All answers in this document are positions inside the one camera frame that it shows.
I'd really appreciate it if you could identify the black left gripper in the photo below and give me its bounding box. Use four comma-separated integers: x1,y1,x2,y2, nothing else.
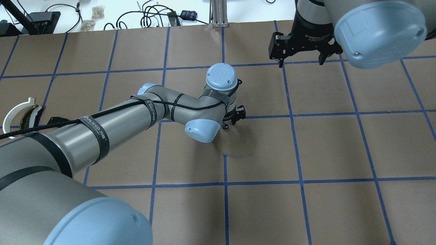
223,105,246,126

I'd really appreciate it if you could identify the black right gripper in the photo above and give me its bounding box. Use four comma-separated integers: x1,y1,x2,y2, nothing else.
268,14,343,68

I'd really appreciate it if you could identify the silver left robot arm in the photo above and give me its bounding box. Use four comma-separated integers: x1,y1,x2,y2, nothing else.
1,63,244,245

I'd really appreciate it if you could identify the small blue checkered box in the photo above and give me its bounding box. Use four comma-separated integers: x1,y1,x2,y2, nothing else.
180,10,198,21

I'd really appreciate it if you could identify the black flat plastic part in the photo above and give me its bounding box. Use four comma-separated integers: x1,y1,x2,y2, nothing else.
46,117,70,128

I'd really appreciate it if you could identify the olive curved plastic part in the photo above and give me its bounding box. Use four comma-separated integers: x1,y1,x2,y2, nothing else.
20,104,44,130

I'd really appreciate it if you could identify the white curved plastic part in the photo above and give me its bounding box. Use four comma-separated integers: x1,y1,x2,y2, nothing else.
2,97,35,134

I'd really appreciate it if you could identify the aluminium frame post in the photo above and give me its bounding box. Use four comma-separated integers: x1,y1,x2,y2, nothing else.
209,0,229,28

